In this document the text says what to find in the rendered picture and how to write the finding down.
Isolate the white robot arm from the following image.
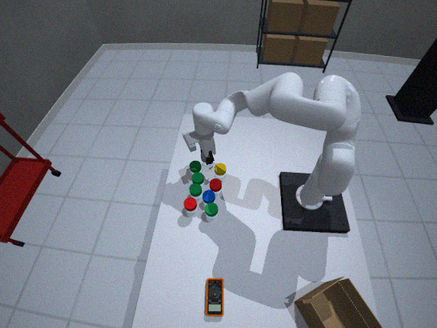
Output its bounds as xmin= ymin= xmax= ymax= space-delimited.
xmin=182 ymin=72 xmax=361 ymax=210

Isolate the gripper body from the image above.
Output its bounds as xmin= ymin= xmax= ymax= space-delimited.
xmin=198 ymin=135 xmax=216 ymax=157

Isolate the brown cardboard box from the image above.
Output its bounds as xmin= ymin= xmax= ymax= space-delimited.
xmin=295 ymin=277 xmax=382 ymax=328

